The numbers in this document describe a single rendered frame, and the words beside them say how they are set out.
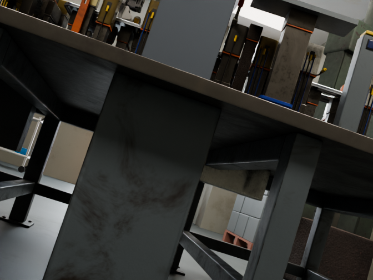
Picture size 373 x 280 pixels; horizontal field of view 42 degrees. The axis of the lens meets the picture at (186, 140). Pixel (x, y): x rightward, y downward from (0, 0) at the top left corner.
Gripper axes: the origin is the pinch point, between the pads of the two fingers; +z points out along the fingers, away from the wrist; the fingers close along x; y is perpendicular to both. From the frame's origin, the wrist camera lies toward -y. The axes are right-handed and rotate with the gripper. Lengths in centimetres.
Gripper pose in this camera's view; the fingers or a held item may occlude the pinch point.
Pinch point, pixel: (117, 23)
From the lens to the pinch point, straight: 219.8
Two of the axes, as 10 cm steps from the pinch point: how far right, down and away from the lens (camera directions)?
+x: -0.3, 1.0, 9.9
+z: -3.2, 9.4, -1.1
